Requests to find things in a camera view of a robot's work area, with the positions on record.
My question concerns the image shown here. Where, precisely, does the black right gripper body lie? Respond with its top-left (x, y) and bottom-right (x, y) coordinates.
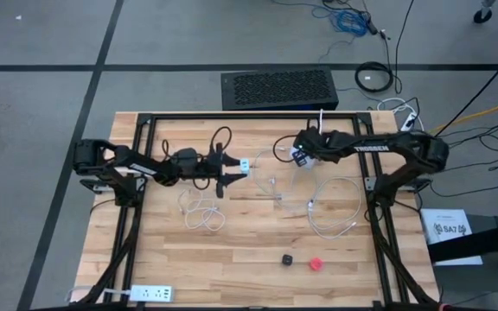
top-left (294, 129), bottom-right (341, 162)

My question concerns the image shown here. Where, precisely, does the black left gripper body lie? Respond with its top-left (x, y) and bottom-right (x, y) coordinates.
top-left (174, 142), bottom-right (227, 200)

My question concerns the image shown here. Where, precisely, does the black perforated computer case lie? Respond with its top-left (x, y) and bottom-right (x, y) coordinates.
top-left (220, 66), bottom-right (341, 112)

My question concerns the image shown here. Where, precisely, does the small white extension socket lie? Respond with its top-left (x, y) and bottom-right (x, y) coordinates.
top-left (399, 111), bottom-right (419, 136)

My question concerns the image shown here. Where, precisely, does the white printed paper sheet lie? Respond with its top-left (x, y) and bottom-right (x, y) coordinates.
top-left (419, 208), bottom-right (484, 267)

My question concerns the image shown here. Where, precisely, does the black crossbar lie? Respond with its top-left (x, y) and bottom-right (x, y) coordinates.
top-left (428, 220), bottom-right (498, 263)

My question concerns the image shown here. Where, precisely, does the black caster wheel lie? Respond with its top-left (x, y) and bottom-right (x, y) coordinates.
top-left (472, 0), bottom-right (495, 25)

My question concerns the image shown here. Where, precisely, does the dark grey cart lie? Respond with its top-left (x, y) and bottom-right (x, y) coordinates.
top-left (421, 213), bottom-right (498, 311)

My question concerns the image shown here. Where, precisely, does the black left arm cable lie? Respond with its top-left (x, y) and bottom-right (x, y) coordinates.
top-left (160, 125), bottom-right (233, 192)

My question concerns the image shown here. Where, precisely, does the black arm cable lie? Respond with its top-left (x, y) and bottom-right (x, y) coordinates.
top-left (160, 125), bottom-right (233, 192)
top-left (271, 134), bottom-right (298, 165)

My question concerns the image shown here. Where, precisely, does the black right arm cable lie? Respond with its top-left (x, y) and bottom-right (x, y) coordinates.
top-left (271, 134), bottom-right (298, 165)

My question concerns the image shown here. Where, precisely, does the black coiled cable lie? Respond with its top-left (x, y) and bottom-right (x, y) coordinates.
top-left (354, 60), bottom-right (395, 94)

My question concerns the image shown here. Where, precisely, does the white looped cable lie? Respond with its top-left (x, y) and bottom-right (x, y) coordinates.
top-left (376, 97), bottom-right (426, 137)

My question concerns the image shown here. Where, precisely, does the thin black cable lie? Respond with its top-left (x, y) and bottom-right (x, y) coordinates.
top-left (429, 166), bottom-right (498, 199)
top-left (437, 118), bottom-right (498, 172)
top-left (393, 0), bottom-right (417, 95)

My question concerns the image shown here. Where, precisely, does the blue cable bundle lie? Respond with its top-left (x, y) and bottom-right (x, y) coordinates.
top-left (271, 0), bottom-right (371, 65)

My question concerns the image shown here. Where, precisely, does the black power adapter cable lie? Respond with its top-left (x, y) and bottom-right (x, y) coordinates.
top-left (321, 0), bottom-right (392, 41)

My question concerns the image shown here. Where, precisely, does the long black cable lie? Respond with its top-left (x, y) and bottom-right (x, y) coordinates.
top-left (428, 41), bottom-right (498, 142)

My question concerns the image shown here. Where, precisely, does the yellow cable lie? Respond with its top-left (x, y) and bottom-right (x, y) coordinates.
top-left (428, 98), bottom-right (498, 135)

